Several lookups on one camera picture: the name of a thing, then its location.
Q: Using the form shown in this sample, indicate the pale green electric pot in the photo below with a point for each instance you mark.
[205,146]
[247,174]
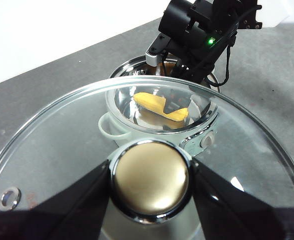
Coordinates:
[126,67]

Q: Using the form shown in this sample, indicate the glass lid with round knob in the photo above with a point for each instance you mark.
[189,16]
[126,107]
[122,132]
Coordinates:
[61,150]

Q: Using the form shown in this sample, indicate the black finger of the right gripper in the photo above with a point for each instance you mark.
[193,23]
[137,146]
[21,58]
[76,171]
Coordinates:
[173,107]

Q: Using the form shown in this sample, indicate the white robot mount block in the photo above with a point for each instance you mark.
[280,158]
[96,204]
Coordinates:
[284,11]

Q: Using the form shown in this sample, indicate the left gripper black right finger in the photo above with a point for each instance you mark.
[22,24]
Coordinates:
[237,215]

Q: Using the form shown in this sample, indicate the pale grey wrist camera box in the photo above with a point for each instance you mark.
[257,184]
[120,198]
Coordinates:
[153,58]

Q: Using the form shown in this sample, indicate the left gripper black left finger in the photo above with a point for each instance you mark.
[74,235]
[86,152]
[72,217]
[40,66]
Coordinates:
[49,222]

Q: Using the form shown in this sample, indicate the yellow corn cob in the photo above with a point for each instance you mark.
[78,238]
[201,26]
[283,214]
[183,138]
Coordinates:
[149,101]

